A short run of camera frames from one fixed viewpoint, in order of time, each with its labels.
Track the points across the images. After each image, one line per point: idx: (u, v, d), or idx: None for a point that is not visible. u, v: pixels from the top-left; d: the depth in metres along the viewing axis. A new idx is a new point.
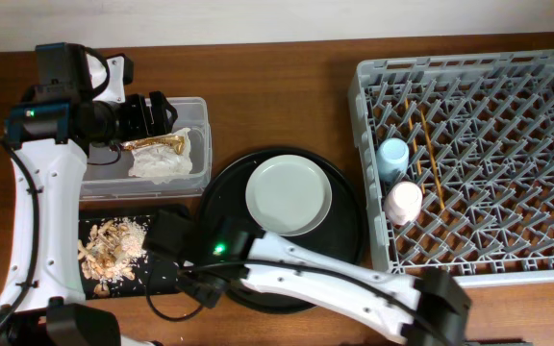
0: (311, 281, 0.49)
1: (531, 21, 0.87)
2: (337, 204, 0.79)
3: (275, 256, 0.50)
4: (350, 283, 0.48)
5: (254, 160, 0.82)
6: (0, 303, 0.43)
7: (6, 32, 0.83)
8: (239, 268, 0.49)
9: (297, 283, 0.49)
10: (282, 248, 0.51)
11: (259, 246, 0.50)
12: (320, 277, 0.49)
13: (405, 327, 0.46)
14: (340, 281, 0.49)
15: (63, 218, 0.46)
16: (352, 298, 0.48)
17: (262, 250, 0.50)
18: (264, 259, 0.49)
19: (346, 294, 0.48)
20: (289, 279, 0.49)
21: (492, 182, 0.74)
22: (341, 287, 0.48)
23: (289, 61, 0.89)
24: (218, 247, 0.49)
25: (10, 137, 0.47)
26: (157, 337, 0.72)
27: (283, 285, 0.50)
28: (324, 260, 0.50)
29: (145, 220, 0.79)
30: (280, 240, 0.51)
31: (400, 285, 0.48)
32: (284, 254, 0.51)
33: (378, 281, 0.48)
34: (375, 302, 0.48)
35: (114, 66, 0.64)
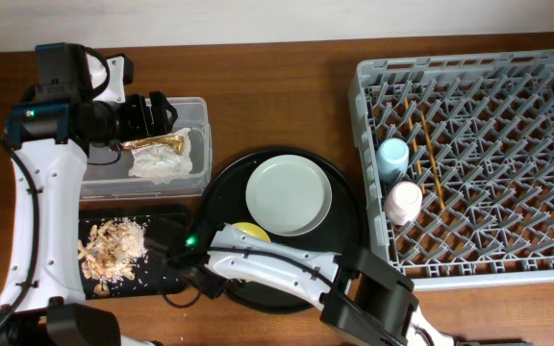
0: (261, 264, 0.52)
1: (531, 21, 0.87)
2: (337, 205, 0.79)
3: (229, 243, 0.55)
4: (285, 259, 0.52)
5: (254, 160, 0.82)
6: (0, 303, 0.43)
7: (6, 32, 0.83)
8: (201, 257, 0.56)
9: (244, 264, 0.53)
10: (237, 236, 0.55)
11: (219, 237, 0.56)
12: (270, 260, 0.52)
13: (324, 296, 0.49)
14: (282, 263, 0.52)
15: (63, 218, 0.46)
16: (287, 275, 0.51)
17: (219, 239, 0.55)
18: (217, 247, 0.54)
19: (286, 274, 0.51)
20: (239, 262, 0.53)
21: (492, 182, 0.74)
22: (278, 265, 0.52)
23: (289, 61, 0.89)
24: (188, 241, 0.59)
25: (10, 137, 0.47)
26: (157, 337, 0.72)
27: (235, 269, 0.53)
28: (269, 245, 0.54)
29: (145, 220, 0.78)
30: (235, 231, 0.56)
31: (324, 260, 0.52)
32: (237, 241, 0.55)
33: (307, 259, 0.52)
34: (302, 277, 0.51)
35: (114, 66, 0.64)
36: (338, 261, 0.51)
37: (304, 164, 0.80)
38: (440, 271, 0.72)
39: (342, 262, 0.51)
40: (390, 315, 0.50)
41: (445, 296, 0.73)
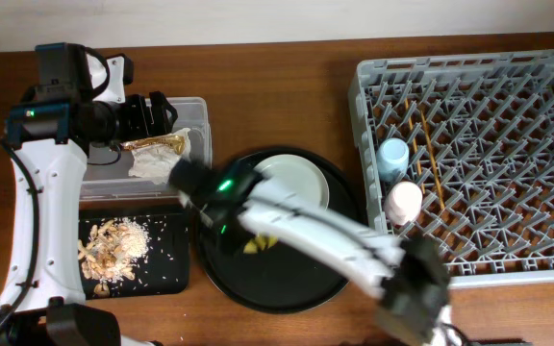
0: (308, 228, 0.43)
1: (530, 20, 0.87)
2: (336, 204, 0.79)
3: (274, 197, 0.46)
4: (334, 230, 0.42)
5: None
6: (0, 303, 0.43)
7: (6, 32, 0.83)
8: (237, 206, 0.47)
9: (289, 226, 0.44)
10: (281, 192, 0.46)
11: (260, 187, 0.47)
12: (316, 228, 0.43)
13: (384, 281, 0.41)
14: (331, 234, 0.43)
15: (63, 218, 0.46)
16: (339, 245, 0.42)
17: (263, 190, 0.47)
18: (262, 198, 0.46)
19: (337, 244, 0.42)
20: (282, 221, 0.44)
21: (492, 182, 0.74)
22: (323, 235, 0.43)
23: (289, 61, 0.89)
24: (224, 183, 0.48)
25: (11, 137, 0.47)
26: (157, 336, 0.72)
27: (275, 228, 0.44)
28: (318, 210, 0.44)
29: (145, 220, 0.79)
30: (280, 186, 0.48)
31: (385, 241, 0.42)
32: (281, 199, 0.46)
33: (365, 234, 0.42)
34: (357, 254, 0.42)
35: (114, 66, 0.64)
36: (400, 245, 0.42)
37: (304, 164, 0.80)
38: None
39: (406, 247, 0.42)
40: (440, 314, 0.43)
41: None
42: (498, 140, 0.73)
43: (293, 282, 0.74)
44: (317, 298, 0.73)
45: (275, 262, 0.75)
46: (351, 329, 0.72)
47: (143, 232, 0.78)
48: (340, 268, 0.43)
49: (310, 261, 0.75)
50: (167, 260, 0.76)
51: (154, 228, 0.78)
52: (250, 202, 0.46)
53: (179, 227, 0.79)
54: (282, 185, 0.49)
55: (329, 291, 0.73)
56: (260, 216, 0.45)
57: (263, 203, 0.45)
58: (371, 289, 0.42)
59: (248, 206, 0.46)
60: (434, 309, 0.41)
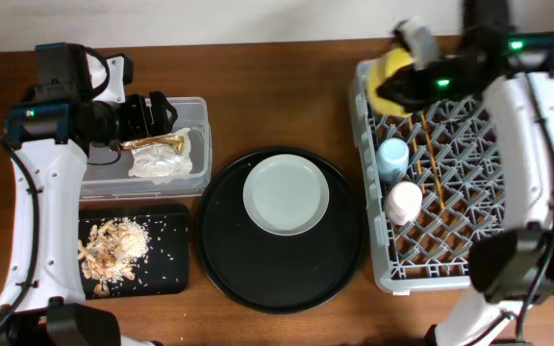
0: (540, 137, 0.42)
1: (531, 19, 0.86)
2: (336, 204, 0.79)
3: (544, 97, 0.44)
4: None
5: (248, 162, 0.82)
6: (1, 303, 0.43)
7: (6, 32, 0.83)
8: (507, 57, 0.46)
9: (529, 126, 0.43)
10: (551, 100, 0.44)
11: (521, 80, 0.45)
12: (540, 142, 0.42)
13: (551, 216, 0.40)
14: None
15: (63, 218, 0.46)
16: (539, 165, 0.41)
17: (525, 81, 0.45)
18: (526, 84, 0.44)
19: (541, 166, 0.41)
20: (529, 122, 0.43)
21: (492, 182, 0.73)
22: (539, 155, 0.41)
23: (289, 60, 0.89)
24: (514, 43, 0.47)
25: (10, 137, 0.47)
26: (157, 336, 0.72)
27: (515, 118, 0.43)
28: None
29: (145, 220, 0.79)
30: (553, 92, 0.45)
31: None
32: (549, 104, 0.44)
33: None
34: (546, 188, 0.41)
35: (113, 66, 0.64)
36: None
37: (303, 164, 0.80)
38: (440, 271, 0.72)
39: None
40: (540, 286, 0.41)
41: (444, 297, 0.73)
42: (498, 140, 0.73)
43: (293, 282, 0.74)
44: (317, 298, 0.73)
45: (276, 262, 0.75)
46: (351, 329, 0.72)
47: (143, 232, 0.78)
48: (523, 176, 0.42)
49: (311, 261, 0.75)
50: (167, 260, 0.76)
51: (154, 228, 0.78)
52: (515, 87, 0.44)
53: (179, 227, 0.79)
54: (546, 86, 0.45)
55: (329, 291, 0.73)
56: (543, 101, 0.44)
57: (531, 94, 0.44)
58: (525, 211, 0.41)
59: (513, 83, 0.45)
60: (535, 265, 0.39)
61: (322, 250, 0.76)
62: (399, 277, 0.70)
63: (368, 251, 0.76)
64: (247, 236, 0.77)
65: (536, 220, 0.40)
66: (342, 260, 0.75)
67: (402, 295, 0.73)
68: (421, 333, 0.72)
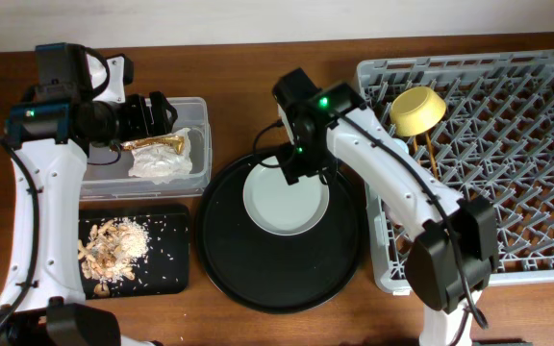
0: (386, 157, 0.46)
1: (530, 20, 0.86)
2: (336, 203, 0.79)
3: (367, 125, 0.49)
4: (410, 175, 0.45)
5: (248, 162, 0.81)
6: (0, 303, 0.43)
7: (6, 32, 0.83)
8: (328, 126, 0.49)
9: (371, 155, 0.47)
10: (358, 142, 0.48)
11: (356, 115, 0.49)
12: (390, 160, 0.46)
13: (430, 222, 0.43)
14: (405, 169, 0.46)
15: (63, 217, 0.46)
16: (400, 184, 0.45)
17: (358, 118, 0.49)
18: (352, 122, 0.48)
19: (401, 181, 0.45)
20: (364, 145, 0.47)
21: (492, 182, 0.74)
22: (393, 171, 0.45)
23: (288, 60, 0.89)
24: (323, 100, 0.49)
25: (11, 138, 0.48)
26: (157, 337, 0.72)
27: (357, 150, 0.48)
28: (396, 165, 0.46)
29: (145, 220, 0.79)
30: (350, 130, 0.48)
31: (448, 194, 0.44)
32: (373, 129, 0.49)
33: (433, 183, 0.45)
34: (415, 191, 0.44)
35: (114, 66, 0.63)
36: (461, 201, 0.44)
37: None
38: None
39: (465, 205, 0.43)
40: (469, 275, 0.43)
41: None
42: (499, 140, 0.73)
43: (294, 281, 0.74)
44: (318, 298, 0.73)
45: (277, 261, 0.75)
46: (351, 329, 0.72)
47: (143, 232, 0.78)
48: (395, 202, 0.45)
49: (311, 260, 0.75)
50: (167, 260, 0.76)
51: (154, 228, 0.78)
52: (347, 121, 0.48)
53: (179, 227, 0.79)
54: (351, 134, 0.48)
55: (329, 290, 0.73)
56: (345, 136, 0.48)
57: (354, 126, 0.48)
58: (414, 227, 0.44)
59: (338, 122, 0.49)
60: (446, 259, 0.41)
61: (322, 249, 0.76)
62: (399, 277, 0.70)
63: (367, 250, 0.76)
64: (248, 236, 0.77)
65: (427, 220, 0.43)
66: (343, 260, 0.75)
67: (402, 295, 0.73)
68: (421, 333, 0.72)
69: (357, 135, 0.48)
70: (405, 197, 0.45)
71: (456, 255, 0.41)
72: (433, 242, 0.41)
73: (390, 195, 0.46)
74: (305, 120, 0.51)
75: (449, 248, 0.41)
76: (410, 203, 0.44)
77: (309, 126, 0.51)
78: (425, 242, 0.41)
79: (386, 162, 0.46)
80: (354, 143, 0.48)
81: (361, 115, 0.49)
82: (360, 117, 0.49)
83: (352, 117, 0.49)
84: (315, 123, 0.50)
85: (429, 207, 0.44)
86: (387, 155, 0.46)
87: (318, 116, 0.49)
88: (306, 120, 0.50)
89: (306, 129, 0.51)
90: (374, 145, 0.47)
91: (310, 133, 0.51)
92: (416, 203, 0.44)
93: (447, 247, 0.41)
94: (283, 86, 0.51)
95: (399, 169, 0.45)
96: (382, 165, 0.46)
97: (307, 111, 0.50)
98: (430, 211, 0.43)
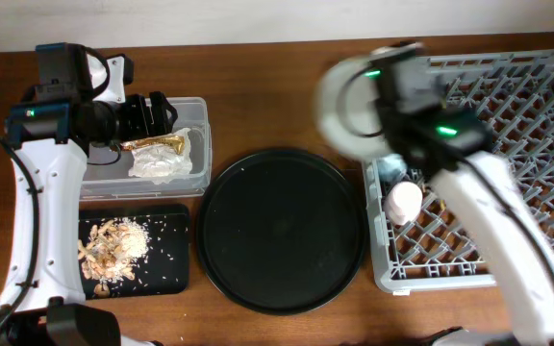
0: (486, 175, 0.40)
1: (531, 21, 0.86)
2: (336, 204, 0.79)
3: (474, 135, 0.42)
4: (499, 186, 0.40)
5: (240, 167, 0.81)
6: (0, 303, 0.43)
7: (5, 32, 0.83)
8: (435, 162, 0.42)
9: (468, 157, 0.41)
10: (458, 145, 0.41)
11: (466, 127, 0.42)
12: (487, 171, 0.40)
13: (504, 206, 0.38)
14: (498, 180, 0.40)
15: (63, 217, 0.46)
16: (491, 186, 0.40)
17: (467, 130, 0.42)
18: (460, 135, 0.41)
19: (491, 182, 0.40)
20: (463, 145, 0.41)
21: None
22: (489, 179, 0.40)
23: (288, 60, 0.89)
24: (448, 129, 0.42)
25: (10, 137, 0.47)
26: (157, 337, 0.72)
27: (456, 153, 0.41)
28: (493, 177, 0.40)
29: (145, 220, 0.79)
30: (445, 128, 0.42)
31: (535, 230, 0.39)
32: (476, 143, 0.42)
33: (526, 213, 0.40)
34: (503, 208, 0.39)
35: (114, 66, 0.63)
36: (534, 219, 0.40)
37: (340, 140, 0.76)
38: (440, 271, 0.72)
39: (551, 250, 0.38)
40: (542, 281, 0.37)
41: (445, 296, 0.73)
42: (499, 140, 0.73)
43: (294, 283, 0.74)
44: (318, 299, 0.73)
45: (277, 263, 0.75)
46: (351, 329, 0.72)
47: (143, 232, 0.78)
48: (482, 202, 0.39)
49: (311, 262, 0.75)
50: (167, 260, 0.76)
51: (155, 228, 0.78)
52: (452, 130, 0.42)
53: (179, 227, 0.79)
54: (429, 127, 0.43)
55: (330, 291, 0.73)
56: (450, 140, 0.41)
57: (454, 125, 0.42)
58: (491, 212, 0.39)
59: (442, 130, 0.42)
60: (506, 229, 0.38)
61: (322, 250, 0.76)
62: (399, 277, 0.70)
63: (368, 251, 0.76)
64: (249, 240, 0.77)
65: (508, 215, 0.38)
66: (345, 263, 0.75)
67: (402, 295, 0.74)
68: (421, 333, 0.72)
69: (458, 143, 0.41)
70: (485, 202, 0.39)
71: (520, 235, 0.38)
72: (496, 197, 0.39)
73: (473, 193, 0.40)
74: (408, 147, 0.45)
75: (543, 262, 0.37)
76: (472, 197, 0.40)
77: (418, 153, 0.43)
78: (489, 195, 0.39)
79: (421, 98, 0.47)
80: (450, 141, 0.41)
81: (470, 129, 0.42)
82: (467, 135, 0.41)
83: (460, 121, 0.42)
84: (427, 152, 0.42)
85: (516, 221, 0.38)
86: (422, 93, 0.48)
87: (430, 142, 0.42)
88: (404, 153, 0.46)
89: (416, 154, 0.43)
90: (454, 165, 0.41)
91: (410, 161, 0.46)
92: (482, 199, 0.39)
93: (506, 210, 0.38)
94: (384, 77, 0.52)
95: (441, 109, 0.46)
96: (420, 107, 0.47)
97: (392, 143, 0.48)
98: (510, 225, 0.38)
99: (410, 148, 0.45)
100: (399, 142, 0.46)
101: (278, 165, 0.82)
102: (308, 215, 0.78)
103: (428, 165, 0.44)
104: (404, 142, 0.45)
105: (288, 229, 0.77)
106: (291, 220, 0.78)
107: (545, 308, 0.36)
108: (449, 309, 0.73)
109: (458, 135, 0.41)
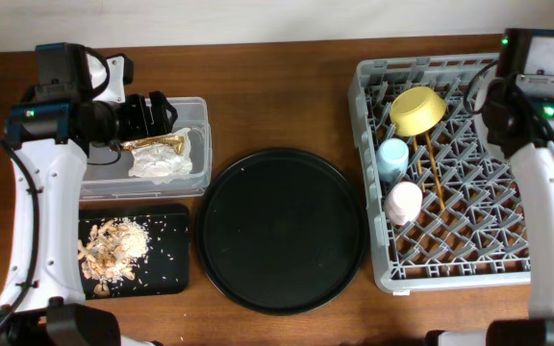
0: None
1: (531, 20, 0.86)
2: (336, 204, 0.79)
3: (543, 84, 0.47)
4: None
5: (240, 167, 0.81)
6: (0, 303, 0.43)
7: (5, 32, 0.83)
8: (525, 133, 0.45)
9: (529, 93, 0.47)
10: (533, 87, 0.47)
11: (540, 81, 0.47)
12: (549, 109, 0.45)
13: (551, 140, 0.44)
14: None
15: (63, 218, 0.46)
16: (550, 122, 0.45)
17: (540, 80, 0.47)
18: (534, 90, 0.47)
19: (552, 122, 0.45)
20: (527, 86, 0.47)
21: (492, 182, 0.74)
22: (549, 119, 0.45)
23: (289, 60, 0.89)
24: (549, 108, 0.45)
25: (11, 137, 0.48)
26: (157, 337, 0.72)
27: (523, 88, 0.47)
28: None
29: (145, 220, 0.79)
30: (539, 79, 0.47)
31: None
32: (547, 86, 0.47)
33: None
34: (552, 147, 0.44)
35: (114, 66, 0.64)
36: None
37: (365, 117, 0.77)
38: (440, 271, 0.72)
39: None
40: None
41: (444, 296, 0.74)
42: None
43: (294, 282, 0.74)
44: (318, 299, 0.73)
45: (277, 263, 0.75)
46: (351, 329, 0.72)
47: (143, 232, 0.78)
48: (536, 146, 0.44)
49: (311, 262, 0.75)
50: (167, 260, 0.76)
51: (154, 228, 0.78)
52: (535, 84, 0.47)
53: (179, 227, 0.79)
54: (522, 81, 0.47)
55: (330, 291, 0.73)
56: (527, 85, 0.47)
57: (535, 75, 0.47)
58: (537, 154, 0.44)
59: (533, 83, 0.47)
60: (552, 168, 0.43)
61: (322, 250, 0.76)
62: (399, 277, 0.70)
63: (368, 251, 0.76)
64: (249, 239, 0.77)
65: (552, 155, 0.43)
66: (345, 262, 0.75)
67: (402, 295, 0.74)
68: (421, 333, 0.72)
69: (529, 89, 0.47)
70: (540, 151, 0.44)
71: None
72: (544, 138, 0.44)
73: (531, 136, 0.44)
74: (501, 112, 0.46)
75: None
76: (544, 154, 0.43)
77: (512, 120, 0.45)
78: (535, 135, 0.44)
79: (533, 40, 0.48)
80: (521, 80, 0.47)
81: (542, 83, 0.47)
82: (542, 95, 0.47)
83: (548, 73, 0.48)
84: (525, 121, 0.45)
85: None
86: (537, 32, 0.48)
87: (528, 113, 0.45)
88: (494, 119, 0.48)
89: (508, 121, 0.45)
90: (541, 141, 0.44)
91: (493, 126, 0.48)
92: (549, 156, 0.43)
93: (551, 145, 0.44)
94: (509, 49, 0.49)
95: (545, 54, 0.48)
96: (530, 52, 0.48)
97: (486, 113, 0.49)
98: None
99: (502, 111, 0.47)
100: (491, 107, 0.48)
101: (278, 165, 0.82)
102: (308, 215, 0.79)
103: (516, 134, 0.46)
104: (500, 107, 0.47)
105: (288, 229, 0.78)
106: (291, 219, 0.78)
107: None
108: (450, 310, 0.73)
109: None
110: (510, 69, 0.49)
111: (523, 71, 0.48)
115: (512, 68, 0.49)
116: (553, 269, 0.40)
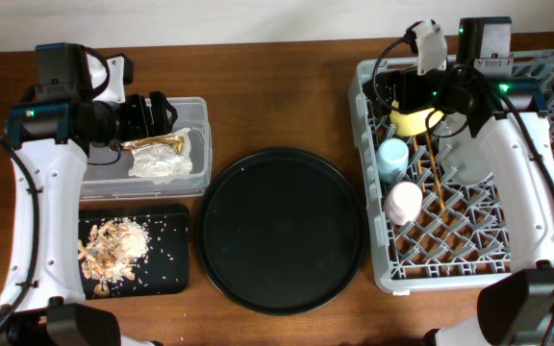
0: (514, 91, 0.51)
1: (529, 20, 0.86)
2: (336, 204, 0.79)
3: (502, 66, 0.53)
4: (517, 101, 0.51)
5: (240, 167, 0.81)
6: (1, 303, 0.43)
7: (6, 31, 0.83)
8: (486, 111, 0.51)
9: (489, 73, 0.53)
10: (492, 68, 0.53)
11: (497, 61, 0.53)
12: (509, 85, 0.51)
13: (513, 126, 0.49)
14: (520, 93, 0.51)
15: (63, 218, 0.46)
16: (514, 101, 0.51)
17: (496, 61, 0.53)
18: (490, 70, 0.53)
19: (516, 101, 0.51)
20: (487, 64, 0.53)
21: (492, 182, 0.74)
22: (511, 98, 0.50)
23: (289, 61, 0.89)
24: (504, 85, 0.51)
25: (10, 137, 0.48)
26: (157, 337, 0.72)
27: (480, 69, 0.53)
28: (516, 98, 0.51)
29: (145, 220, 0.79)
30: (497, 60, 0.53)
31: (542, 135, 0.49)
32: (505, 67, 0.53)
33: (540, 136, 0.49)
34: (516, 135, 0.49)
35: (114, 66, 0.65)
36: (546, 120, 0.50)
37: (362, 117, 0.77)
38: (440, 271, 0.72)
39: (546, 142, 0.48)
40: (541, 221, 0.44)
41: (444, 296, 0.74)
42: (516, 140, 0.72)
43: (294, 282, 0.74)
44: (318, 300, 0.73)
45: (277, 263, 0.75)
46: (351, 329, 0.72)
47: (143, 232, 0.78)
48: (500, 133, 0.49)
49: (311, 262, 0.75)
50: (167, 260, 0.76)
51: (155, 228, 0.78)
52: (491, 64, 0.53)
53: (179, 227, 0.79)
54: (482, 60, 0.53)
55: (330, 291, 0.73)
56: (488, 66, 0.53)
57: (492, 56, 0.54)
58: (500, 139, 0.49)
59: (491, 63, 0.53)
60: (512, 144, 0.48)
61: (322, 250, 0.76)
62: (399, 277, 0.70)
63: (368, 251, 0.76)
64: (249, 239, 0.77)
65: (514, 138, 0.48)
66: (344, 262, 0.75)
67: (402, 295, 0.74)
68: (422, 332, 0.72)
69: (488, 69, 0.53)
70: (509, 143, 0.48)
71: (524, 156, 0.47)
72: (505, 112, 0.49)
73: (494, 128, 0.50)
74: (463, 94, 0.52)
75: (547, 181, 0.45)
76: (506, 125, 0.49)
77: (472, 101, 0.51)
78: (498, 115, 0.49)
79: (485, 28, 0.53)
80: (480, 61, 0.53)
81: (499, 62, 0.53)
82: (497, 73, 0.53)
83: (501, 52, 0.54)
84: (484, 99, 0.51)
85: (526, 150, 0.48)
86: (488, 18, 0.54)
87: (486, 88, 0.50)
88: (456, 98, 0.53)
89: (469, 102, 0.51)
90: (500, 113, 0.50)
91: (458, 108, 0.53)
92: (510, 126, 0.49)
93: (511, 118, 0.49)
94: (467, 37, 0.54)
95: (497, 40, 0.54)
96: (484, 39, 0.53)
97: (449, 94, 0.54)
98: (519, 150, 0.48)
99: (462, 91, 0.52)
100: (457, 91, 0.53)
101: (278, 166, 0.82)
102: (308, 215, 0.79)
103: (478, 112, 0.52)
104: (461, 88, 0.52)
105: (288, 230, 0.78)
106: (291, 220, 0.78)
107: (540, 213, 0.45)
108: (448, 310, 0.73)
109: (513, 92, 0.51)
110: (464, 59, 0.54)
111: (480, 57, 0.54)
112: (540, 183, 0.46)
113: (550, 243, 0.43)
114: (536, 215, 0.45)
115: (467, 55, 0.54)
116: (527, 226, 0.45)
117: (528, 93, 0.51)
